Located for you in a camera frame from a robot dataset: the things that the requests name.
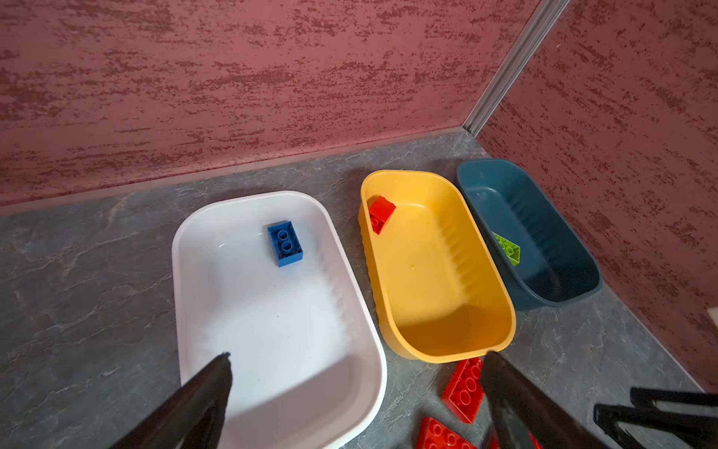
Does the green lego brick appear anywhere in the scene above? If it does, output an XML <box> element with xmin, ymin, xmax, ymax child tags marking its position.
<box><xmin>493</xmin><ymin>233</ymin><xmax>521</xmax><ymax>267</ymax></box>

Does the white plastic bin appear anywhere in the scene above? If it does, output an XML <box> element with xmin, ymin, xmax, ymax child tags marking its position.
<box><xmin>172</xmin><ymin>191</ymin><xmax>387</xmax><ymax>448</ymax></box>

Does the red lego brick studded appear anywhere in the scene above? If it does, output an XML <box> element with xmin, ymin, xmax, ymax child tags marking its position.
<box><xmin>415</xmin><ymin>417</ymin><xmax>476</xmax><ymax>449</ymax></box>

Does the teal plastic bin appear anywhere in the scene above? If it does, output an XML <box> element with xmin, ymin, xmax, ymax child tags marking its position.
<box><xmin>456</xmin><ymin>159</ymin><xmax>603</xmax><ymax>311</ymax></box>

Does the yellow plastic bin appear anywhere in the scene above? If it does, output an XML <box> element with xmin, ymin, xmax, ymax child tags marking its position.
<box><xmin>359</xmin><ymin>170</ymin><xmax>517</xmax><ymax>364</ymax></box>

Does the red square lego brick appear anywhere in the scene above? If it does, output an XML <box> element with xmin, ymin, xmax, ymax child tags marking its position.
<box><xmin>368</xmin><ymin>196</ymin><xmax>396</xmax><ymax>235</ymax></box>

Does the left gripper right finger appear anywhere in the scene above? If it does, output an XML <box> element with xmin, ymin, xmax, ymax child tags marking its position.
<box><xmin>481</xmin><ymin>352</ymin><xmax>606</xmax><ymax>448</ymax></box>

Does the red lego plate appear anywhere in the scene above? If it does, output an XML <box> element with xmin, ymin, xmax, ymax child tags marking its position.
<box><xmin>441</xmin><ymin>357</ymin><xmax>484</xmax><ymax>424</ymax></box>

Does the blue lego brick upside-down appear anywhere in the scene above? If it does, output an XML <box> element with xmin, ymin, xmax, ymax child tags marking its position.
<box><xmin>267</xmin><ymin>221</ymin><xmax>304</xmax><ymax>268</ymax></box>

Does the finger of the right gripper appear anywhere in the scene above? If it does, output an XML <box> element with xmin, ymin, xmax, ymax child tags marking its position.
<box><xmin>593</xmin><ymin>387</ymin><xmax>717</xmax><ymax>448</ymax></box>

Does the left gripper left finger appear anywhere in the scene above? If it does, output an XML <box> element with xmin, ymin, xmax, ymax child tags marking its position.
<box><xmin>113</xmin><ymin>353</ymin><xmax>233</xmax><ymax>448</ymax></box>

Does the right corner aluminium post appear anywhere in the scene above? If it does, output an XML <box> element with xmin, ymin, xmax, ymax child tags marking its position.
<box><xmin>463</xmin><ymin>0</ymin><xmax>570</xmax><ymax>138</ymax></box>

